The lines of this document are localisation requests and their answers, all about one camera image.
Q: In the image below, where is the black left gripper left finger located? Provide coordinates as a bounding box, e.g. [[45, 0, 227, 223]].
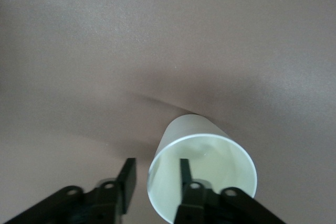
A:
[[0, 157, 138, 224]]

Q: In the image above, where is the white plastic cup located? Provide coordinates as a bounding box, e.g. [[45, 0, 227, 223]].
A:
[[146, 113, 259, 223]]

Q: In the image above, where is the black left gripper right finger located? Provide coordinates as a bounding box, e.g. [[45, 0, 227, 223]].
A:
[[174, 158, 286, 224]]

